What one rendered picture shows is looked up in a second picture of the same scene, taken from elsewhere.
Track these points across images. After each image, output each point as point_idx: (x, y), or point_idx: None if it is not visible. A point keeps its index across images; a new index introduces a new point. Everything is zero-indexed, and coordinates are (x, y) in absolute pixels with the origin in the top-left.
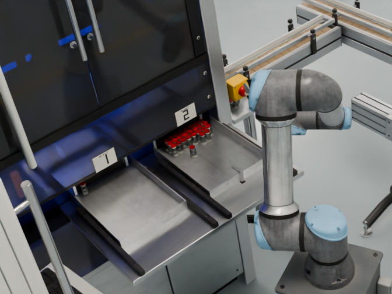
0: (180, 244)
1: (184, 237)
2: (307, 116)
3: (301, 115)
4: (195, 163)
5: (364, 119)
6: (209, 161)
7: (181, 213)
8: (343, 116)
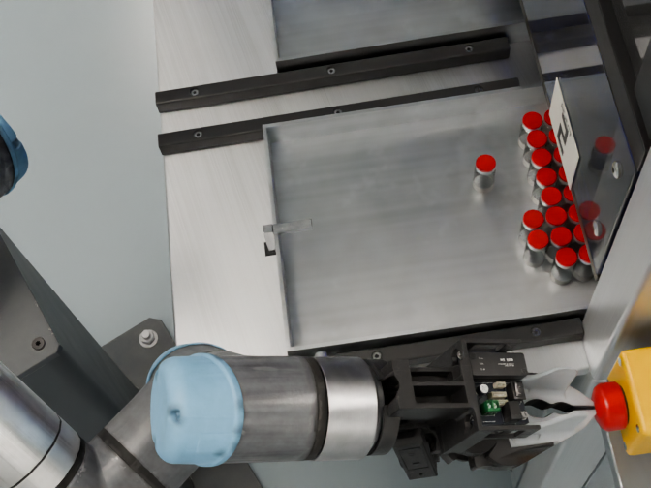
0: (171, 16)
1: (189, 32)
2: (131, 405)
3: (151, 386)
4: (449, 175)
5: None
6: (429, 211)
7: (271, 59)
8: None
